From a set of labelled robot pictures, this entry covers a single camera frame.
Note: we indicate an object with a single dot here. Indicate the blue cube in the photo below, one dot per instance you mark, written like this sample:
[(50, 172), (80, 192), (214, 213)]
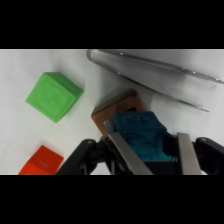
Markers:
[(141, 133)]

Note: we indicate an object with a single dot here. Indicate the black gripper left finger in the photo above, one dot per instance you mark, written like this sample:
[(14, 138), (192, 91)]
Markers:
[(128, 156)]

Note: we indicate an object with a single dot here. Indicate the red cube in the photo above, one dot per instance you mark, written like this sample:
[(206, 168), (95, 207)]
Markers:
[(41, 163)]

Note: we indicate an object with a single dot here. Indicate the wooden block with blue circle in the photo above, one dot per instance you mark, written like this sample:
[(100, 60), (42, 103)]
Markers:
[(113, 110)]

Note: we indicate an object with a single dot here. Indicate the metal tongs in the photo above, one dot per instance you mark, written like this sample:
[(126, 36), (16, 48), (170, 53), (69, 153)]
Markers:
[(150, 71)]

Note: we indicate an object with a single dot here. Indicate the green cube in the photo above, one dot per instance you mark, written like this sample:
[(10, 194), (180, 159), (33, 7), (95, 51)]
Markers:
[(53, 96)]

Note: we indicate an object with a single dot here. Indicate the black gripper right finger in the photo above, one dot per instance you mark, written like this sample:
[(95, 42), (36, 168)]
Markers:
[(186, 156)]

